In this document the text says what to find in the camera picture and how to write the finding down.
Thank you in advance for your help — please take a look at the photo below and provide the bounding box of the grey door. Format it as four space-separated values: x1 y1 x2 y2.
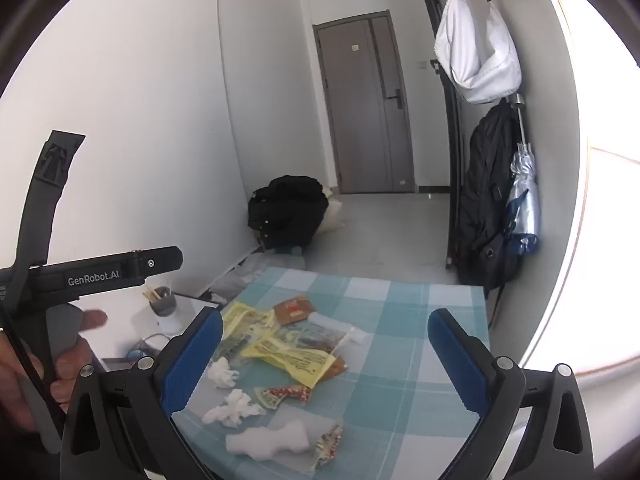
312 10 416 195

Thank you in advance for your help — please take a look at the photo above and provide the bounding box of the silver folded umbrella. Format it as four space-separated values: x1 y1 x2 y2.
505 94 542 256

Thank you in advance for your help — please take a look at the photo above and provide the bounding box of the small white tissue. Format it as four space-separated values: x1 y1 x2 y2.
206 356 241 390

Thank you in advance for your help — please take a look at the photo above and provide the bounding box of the grey plastic parcel bag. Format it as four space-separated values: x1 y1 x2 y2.
212 252 306 306

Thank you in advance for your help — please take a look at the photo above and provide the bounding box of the white bag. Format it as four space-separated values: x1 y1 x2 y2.
315 187 346 233

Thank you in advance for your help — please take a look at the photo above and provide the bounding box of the person's left hand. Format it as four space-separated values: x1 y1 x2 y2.
0 310 108 433

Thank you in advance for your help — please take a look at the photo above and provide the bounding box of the red white checkered wrapper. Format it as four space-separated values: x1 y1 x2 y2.
254 385 312 411

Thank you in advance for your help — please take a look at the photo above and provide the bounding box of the large yellow plastic wrapper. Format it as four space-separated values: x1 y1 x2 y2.
240 332 336 390

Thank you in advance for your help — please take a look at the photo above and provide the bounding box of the brown packet with white tab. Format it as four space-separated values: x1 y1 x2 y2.
272 297 317 325

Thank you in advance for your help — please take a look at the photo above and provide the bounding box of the clear printed plastic bag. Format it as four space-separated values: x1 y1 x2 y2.
272 325 351 361

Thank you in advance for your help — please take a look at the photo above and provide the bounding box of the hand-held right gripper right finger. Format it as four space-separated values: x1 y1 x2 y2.
427 307 593 480

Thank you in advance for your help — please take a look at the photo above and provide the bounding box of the black jacket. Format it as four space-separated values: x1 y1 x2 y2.
247 176 330 251

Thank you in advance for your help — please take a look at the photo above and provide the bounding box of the white foam piece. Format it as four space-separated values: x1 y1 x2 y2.
225 419 310 462

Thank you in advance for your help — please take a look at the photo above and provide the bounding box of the long white tissue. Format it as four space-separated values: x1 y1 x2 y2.
202 389 267 429

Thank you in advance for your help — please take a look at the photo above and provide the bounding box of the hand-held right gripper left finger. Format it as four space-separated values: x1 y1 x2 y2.
59 305 225 480

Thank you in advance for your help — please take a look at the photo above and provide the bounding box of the white foam roll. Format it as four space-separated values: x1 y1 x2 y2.
306 312 371 345

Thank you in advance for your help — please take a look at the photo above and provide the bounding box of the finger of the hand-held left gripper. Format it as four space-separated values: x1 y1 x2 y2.
12 130 87 271

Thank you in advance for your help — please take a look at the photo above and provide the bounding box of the black backpack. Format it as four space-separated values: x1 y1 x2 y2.
457 100 526 288

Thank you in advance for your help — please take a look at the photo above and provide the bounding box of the white shoulder bag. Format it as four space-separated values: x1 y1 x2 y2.
434 0 522 105

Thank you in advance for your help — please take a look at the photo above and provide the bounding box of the red gold wrapper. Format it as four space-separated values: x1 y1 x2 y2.
310 422 345 472

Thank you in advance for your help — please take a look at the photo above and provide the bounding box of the teal checkered tablecloth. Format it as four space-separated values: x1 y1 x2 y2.
170 266 488 480

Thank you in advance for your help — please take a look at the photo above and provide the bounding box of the grey chopstick holder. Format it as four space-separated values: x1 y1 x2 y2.
141 285 178 337

